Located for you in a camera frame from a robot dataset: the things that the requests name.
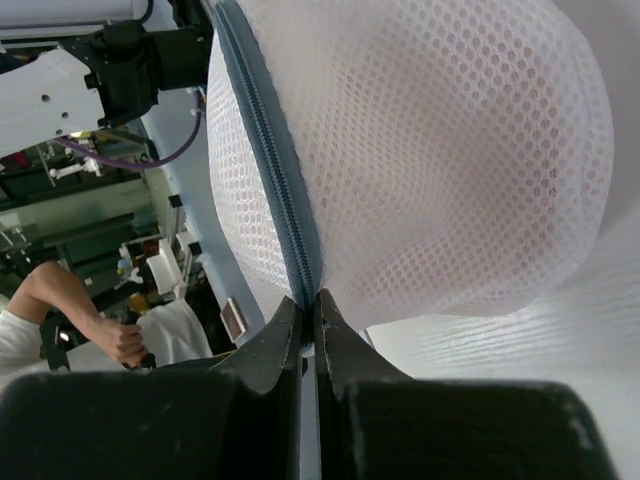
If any person's white shirt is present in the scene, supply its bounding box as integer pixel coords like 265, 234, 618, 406
0, 310, 48, 380

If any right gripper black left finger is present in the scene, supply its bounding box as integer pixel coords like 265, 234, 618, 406
1, 299, 303, 479

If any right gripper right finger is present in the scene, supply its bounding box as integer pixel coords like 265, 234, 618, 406
314, 290, 617, 479

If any clear mesh laundry bag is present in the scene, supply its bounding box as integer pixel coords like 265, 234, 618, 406
207, 1, 614, 330

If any person's hand on handle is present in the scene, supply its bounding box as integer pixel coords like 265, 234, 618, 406
94, 319, 148, 368

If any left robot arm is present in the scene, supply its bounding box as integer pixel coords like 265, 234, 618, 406
1, 1, 213, 156

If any person's bare forearm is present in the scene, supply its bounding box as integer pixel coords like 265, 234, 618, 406
8, 262, 112, 347

